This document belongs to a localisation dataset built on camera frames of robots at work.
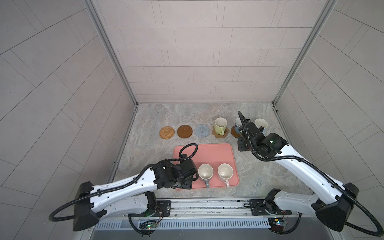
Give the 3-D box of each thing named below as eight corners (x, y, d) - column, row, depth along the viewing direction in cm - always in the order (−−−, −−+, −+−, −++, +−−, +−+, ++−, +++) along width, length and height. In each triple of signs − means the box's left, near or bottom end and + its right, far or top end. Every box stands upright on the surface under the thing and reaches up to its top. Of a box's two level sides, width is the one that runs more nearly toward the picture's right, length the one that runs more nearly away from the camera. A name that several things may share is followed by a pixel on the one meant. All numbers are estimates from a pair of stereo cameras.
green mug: (215, 139, 98) (216, 130, 90) (214, 127, 105) (215, 117, 96) (225, 139, 98) (228, 130, 90) (224, 127, 105) (226, 117, 96)
